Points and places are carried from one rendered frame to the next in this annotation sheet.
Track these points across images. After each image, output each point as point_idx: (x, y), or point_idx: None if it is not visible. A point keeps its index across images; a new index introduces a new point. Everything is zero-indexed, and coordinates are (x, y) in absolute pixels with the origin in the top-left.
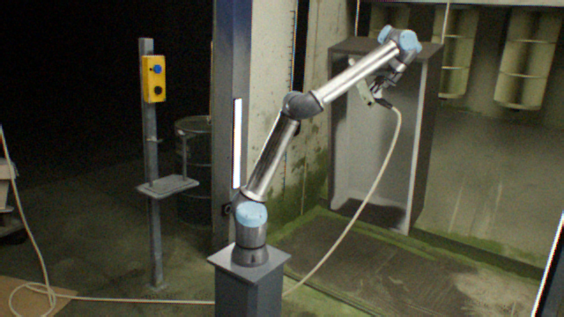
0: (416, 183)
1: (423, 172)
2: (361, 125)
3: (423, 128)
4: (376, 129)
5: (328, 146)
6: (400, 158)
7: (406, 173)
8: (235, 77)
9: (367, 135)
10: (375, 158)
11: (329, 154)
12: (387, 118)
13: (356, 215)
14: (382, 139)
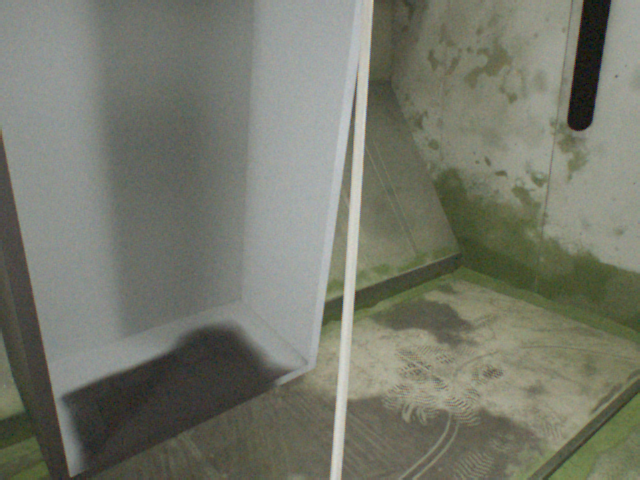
0: (316, 223)
1: (277, 195)
2: (14, 124)
3: (334, 39)
4: (81, 125)
5: (1, 230)
6: (173, 193)
7: (194, 229)
8: None
9: (45, 157)
10: (95, 227)
11: (15, 268)
12: (113, 71)
13: (344, 405)
14: (106, 155)
